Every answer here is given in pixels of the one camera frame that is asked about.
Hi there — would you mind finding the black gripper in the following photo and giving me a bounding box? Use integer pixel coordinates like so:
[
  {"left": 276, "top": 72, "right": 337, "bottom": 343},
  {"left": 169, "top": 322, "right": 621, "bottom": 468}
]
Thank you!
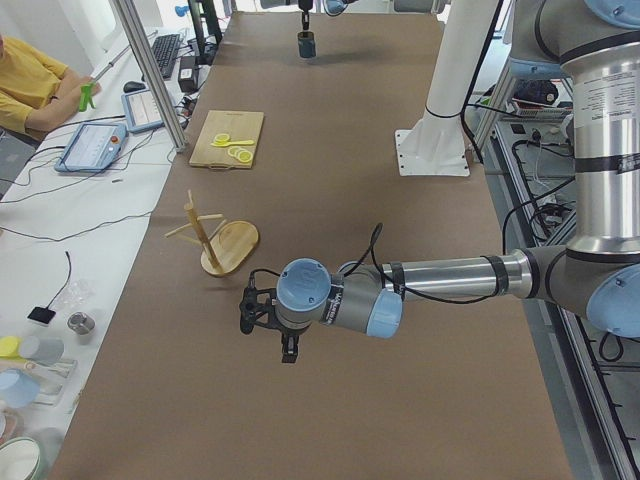
[{"left": 239, "top": 285, "right": 299, "bottom": 363}]

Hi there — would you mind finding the blue cup yellow inside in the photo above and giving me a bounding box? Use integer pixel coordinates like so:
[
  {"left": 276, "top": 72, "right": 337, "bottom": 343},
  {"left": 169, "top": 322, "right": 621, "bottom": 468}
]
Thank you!
[{"left": 297, "top": 31, "right": 316, "bottom": 59}]

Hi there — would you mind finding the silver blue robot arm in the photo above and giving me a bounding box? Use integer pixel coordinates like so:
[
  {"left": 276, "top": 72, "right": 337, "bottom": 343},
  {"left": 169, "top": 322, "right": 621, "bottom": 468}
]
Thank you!
[{"left": 239, "top": 1, "right": 639, "bottom": 363}]

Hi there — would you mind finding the wooden cup storage rack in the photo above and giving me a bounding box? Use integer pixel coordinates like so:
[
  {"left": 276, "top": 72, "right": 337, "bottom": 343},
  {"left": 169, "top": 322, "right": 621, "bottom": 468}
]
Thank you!
[{"left": 164, "top": 190, "right": 260, "bottom": 277}]

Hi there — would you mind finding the small metal cup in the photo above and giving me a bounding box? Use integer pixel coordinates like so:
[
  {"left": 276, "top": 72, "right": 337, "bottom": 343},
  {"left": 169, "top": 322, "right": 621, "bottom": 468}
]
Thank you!
[{"left": 67, "top": 312, "right": 95, "bottom": 335}]

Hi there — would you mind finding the rack of coloured cups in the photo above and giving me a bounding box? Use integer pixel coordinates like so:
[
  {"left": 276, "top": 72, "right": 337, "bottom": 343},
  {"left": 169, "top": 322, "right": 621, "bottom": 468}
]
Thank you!
[{"left": 1, "top": 336, "right": 77, "bottom": 409}]

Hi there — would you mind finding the wooden cutting board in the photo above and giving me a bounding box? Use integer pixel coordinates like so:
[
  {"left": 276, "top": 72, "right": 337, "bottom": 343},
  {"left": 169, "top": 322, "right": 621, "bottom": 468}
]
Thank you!
[{"left": 189, "top": 110, "right": 265, "bottom": 169}]

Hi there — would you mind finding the black keyboard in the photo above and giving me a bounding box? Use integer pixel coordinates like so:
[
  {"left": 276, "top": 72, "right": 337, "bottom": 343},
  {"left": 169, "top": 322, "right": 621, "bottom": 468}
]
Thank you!
[{"left": 151, "top": 33, "right": 182, "bottom": 79}]

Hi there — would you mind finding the yellow plastic knife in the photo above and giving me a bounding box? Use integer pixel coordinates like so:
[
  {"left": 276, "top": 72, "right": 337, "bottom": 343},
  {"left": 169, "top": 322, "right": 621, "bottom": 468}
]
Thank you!
[{"left": 210, "top": 140, "right": 255, "bottom": 147}]

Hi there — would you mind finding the lemon slice far end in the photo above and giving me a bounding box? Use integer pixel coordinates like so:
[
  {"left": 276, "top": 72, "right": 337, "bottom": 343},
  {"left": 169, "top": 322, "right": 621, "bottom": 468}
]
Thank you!
[{"left": 212, "top": 133, "right": 231, "bottom": 146}]

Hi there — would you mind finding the blue teach pendant far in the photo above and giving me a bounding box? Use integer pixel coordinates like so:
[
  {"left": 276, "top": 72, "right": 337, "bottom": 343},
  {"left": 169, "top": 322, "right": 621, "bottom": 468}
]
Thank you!
[{"left": 121, "top": 89, "right": 164, "bottom": 134}]

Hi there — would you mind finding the blue teach pendant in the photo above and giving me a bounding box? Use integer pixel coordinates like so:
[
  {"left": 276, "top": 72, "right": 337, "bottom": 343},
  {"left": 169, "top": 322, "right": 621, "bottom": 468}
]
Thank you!
[
  {"left": 54, "top": 122, "right": 128, "bottom": 173},
  {"left": 121, "top": 89, "right": 164, "bottom": 134}
]

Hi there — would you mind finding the green white grabber tool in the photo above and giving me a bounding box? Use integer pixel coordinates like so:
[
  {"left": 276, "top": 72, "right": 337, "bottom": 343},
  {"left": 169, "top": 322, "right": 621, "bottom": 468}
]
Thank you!
[{"left": 78, "top": 45, "right": 131, "bottom": 112}]

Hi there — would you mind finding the small black pad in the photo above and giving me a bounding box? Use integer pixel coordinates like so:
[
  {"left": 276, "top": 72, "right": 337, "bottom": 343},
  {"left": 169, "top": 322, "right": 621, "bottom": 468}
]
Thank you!
[{"left": 27, "top": 306, "right": 56, "bottom": 325}]

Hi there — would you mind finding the blue teach pendant near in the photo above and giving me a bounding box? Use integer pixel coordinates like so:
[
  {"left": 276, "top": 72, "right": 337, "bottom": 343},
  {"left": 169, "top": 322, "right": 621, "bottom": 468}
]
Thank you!
[{"left": 54, "top": 122, "right": 128, "bottom": 173}]

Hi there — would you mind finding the person in yellow shirt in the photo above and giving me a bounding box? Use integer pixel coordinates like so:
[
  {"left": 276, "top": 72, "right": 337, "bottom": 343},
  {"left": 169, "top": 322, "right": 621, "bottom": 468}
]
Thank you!
[{"left": 1, "top": 37, "right": 101, "bottom": 141}]

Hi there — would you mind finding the green bowl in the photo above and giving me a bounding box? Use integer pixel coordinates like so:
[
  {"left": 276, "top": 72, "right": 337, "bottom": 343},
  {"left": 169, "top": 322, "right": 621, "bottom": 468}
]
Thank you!
[{"left": 0, "top": 437, "right": 46, "bottom": 480}]

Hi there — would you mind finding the lemon slice near handle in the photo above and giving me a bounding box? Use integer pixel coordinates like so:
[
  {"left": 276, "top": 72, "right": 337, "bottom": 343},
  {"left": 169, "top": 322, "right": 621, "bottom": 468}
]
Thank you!
[{"left": 235, "top": 150, "right": 253, "bottom": 163}]

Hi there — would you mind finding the aluminium frame post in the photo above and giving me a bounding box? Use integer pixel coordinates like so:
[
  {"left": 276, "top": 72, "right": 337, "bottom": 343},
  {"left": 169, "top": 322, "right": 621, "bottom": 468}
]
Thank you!
[{"left": 113, "top": 0, "right": 187, "bottom": 153}]

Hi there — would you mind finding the white camera pedestal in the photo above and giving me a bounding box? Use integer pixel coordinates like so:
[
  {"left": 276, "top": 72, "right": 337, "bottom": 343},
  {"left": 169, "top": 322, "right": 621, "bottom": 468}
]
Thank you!
[{"left": 395, "top": 0, "right": 502, "bottom": 177}]

